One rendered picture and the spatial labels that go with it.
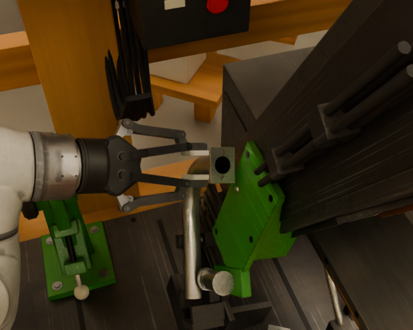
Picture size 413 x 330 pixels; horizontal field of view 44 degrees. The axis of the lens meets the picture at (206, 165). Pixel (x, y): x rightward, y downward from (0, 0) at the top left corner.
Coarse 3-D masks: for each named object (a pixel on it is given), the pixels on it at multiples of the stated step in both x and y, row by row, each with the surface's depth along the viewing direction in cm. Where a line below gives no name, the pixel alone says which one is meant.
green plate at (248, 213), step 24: (240, 168) 78; (240, 192) 78; (264, 192) 71; (240, 216) 78; (264, 216) 71; (216, 240) 87; (240, 240) 79; (264, 240) 77; (288, 240) 79; (240, 264) 79
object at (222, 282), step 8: (200, 272) 86; (208, 272) 84; (216, 272) 80; (224, 272) 80; (200, 280) 85; (208, 280) 82; (216, 280) 80; (224, 280) 80; (232, 280) 81; (200, 288) 86; (208, 288) 83; (216, 288) 79; (224, 288) 80; (232, 288) 80
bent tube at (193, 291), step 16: (208, 160) 79; (224, 160) 79; (224, 176) 77; (192, 192) 88; (192, 208) 89; (192, 224) 89; (192, 240) 88; (192, 256) 88; (192, 272) 88; (192, 288) 88
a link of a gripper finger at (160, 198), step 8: (168, 192) 76; (176, 192) 74; (184, 192) 75; (136, 200) 71; (144, 200) 72; (152, 200) 73; (160, 200) 73; (168, 200) 74; (176, 200) 74; (128, 208) 71
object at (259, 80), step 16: (304, 48) 97; (224, 64) 94; (240, 64) 94; (256, 64) 94; (272, 64) 94; (288, 64) 94; (224, 80) 95; (240, 80) 90; (256, 80) 90; (272, 80) 90; (224, 96) 96; (240, 96) 88; (256, 96) 87; (272, 96) 87; (224, 112) 99; (240, 112) 90; (256, 112) 84; (224, 128) 102; (240, 128) 91; (224, 144) 104; (240, 144) 94; (224, 192) 115
